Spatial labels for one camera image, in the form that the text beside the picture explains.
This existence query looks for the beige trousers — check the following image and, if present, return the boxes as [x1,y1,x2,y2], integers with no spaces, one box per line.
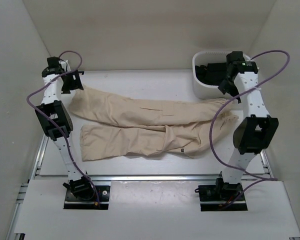
[68,87,239,161]

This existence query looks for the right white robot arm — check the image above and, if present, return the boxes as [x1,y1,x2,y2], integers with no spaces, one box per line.
[214,51,279,200]

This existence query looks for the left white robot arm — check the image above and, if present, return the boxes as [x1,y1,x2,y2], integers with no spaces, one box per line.
[35,70,95,201]

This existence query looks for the black clothes in basket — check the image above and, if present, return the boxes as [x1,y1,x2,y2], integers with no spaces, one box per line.
[195,62,227,86]

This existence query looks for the white plastic basket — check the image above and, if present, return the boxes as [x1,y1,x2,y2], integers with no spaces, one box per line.
[192,50,238,100]

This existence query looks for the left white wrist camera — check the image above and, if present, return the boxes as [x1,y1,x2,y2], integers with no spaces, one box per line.
[59,59,71,72]

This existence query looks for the aluminium left rail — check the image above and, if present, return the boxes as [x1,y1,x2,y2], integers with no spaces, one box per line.
[27,135,49,183]

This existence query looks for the aluminium rail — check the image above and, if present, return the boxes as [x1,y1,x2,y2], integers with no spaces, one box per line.
[84,173,271,182]
[259,150,272,175]
[27,135,49,183]

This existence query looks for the aluminium right rail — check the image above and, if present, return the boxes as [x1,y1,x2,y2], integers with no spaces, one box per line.
[259,150,272,175]

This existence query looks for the aluminium front rail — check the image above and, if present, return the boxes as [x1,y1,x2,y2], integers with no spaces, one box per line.
[84,173,271,182]

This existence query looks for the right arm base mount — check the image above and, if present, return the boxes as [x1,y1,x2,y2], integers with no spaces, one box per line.
[194,184,248,212]

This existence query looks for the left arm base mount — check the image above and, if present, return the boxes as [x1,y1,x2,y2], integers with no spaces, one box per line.
[63,183,111,210]

